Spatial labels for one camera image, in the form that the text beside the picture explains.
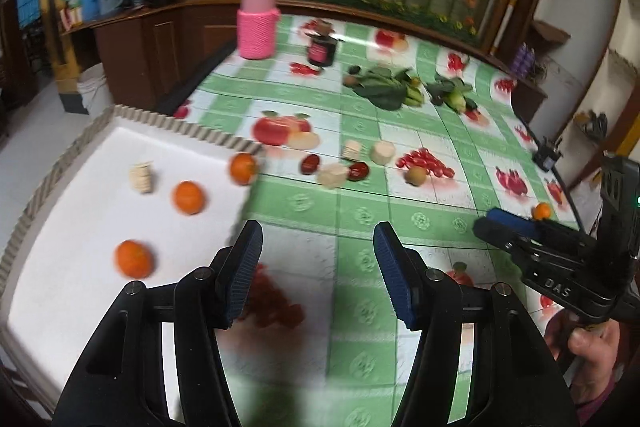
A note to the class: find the brown kiwi fruit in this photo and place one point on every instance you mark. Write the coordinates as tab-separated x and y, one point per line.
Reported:
350	80
416	175

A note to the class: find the sugarcane piece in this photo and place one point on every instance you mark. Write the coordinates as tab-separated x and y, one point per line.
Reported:
332	174
352	150
383	152
141	177

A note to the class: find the dark green leafy vegetable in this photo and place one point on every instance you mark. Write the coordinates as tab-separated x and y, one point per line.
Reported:
445	84

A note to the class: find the white tray with striped rim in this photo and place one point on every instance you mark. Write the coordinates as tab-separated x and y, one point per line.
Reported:
75	207

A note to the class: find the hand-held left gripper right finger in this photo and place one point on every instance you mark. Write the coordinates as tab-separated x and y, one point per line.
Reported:
395	277

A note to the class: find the dark jar with pink label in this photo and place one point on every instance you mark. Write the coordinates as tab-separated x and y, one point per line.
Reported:
322	52

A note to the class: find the black clamp device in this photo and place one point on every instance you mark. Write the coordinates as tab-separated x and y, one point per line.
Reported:
547	155

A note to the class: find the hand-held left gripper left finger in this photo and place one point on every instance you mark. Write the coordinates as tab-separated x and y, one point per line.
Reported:
245	267

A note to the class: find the small mandarin orange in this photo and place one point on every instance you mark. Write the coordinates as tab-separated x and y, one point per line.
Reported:
541	210

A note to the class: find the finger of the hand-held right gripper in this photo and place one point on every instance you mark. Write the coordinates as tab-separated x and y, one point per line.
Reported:
510	221
500	237

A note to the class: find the person's right hand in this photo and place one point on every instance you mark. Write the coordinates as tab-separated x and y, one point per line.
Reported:
592	349

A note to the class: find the red date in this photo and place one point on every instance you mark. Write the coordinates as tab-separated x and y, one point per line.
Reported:
310	164
358	170

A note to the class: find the green bok choy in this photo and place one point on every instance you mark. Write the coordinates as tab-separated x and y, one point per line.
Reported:
382	87

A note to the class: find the corn cob with husk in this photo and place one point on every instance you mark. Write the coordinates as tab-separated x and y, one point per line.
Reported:
457	101

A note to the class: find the person's right forearm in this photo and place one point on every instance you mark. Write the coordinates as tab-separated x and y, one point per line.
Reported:
597	412

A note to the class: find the green checked fruit-print tablecloth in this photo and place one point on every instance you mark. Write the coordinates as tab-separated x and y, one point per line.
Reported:
350	217

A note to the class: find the pink bottle with knitted sleeve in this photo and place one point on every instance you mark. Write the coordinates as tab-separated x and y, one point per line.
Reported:
257	27

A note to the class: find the red and white box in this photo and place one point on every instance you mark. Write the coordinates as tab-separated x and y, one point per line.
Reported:
70	18

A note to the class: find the brown wooden cabinet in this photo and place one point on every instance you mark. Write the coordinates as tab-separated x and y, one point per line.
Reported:
150	52

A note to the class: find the white plastic bucket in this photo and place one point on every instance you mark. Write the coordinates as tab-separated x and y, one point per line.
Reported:
97	89

